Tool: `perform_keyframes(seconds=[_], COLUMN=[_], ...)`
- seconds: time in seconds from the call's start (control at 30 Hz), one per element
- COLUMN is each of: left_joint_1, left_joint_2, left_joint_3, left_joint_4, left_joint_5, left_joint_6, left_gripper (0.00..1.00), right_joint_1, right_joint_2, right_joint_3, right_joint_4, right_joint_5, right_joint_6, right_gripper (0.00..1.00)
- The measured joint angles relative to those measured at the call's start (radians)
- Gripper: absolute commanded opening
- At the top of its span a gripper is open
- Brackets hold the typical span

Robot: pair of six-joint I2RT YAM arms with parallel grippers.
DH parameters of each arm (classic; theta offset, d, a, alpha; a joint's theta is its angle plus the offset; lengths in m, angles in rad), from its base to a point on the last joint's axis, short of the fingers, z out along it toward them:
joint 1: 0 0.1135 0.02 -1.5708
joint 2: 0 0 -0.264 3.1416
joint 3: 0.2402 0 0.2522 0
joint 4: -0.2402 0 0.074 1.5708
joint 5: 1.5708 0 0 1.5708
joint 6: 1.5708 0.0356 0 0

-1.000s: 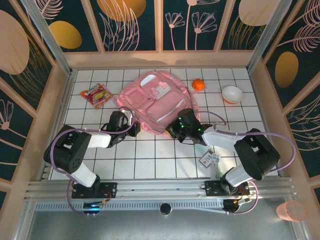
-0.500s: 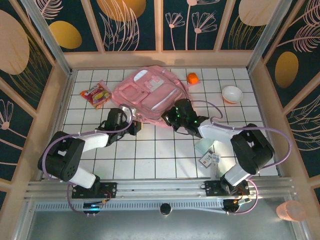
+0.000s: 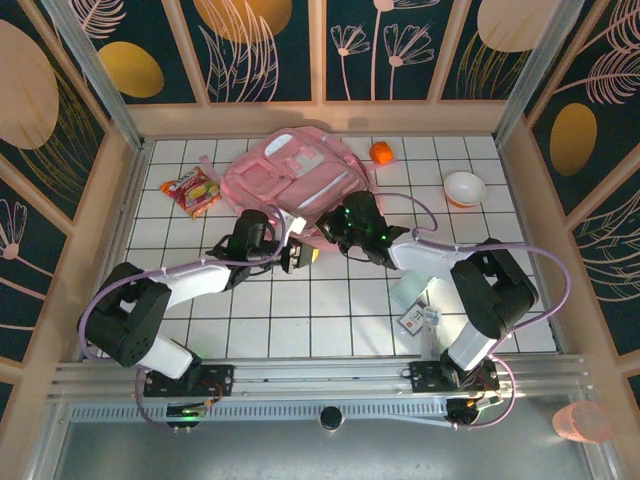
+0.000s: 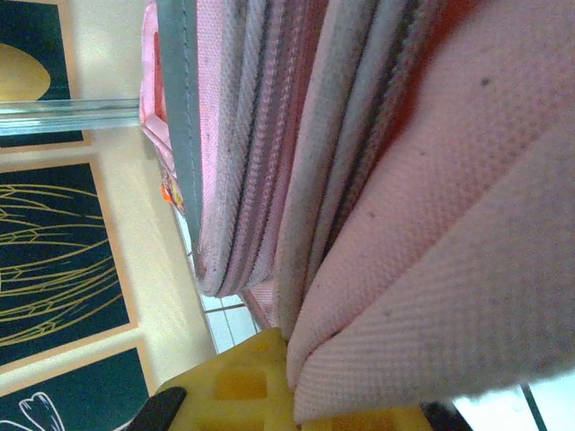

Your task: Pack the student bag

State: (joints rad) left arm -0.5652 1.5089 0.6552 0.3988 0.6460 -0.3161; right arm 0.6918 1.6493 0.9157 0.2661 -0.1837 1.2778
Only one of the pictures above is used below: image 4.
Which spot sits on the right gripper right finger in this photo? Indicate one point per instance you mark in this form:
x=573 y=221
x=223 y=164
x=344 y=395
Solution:
x=382 y=422

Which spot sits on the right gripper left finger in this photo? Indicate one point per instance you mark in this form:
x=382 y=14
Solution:
x=251 y=381

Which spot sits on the pink student backpack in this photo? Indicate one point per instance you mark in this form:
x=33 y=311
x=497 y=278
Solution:
x=404 y=202

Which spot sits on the orange snack packet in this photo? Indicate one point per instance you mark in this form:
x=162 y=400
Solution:
x=173 y=193

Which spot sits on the aluminium corner post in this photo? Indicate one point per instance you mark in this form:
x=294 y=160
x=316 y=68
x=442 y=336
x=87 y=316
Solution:
x=67 y=116

